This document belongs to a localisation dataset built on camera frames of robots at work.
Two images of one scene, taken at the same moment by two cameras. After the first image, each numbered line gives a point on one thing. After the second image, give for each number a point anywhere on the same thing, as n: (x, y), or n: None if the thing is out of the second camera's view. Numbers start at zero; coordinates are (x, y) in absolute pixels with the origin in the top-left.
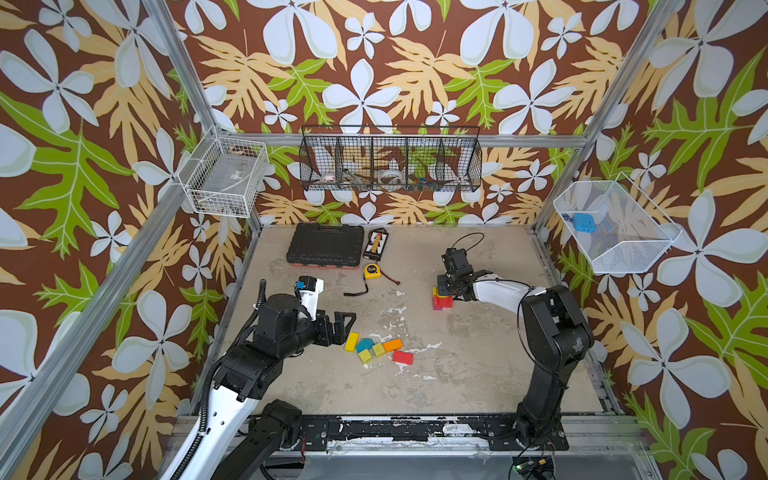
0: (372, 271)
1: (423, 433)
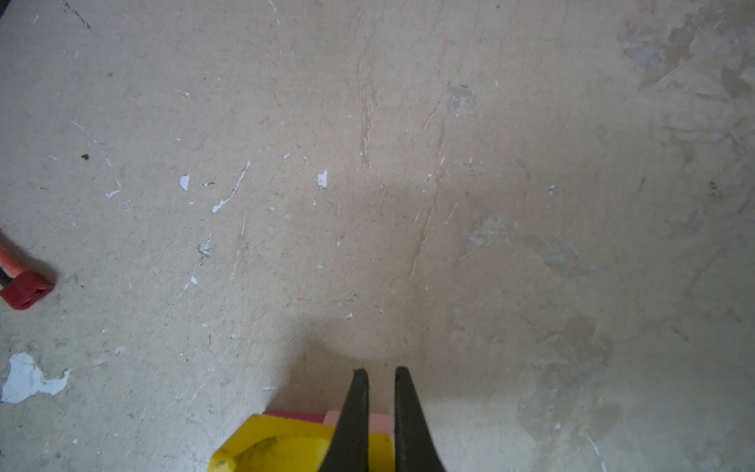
0: (27, 287)
1: None
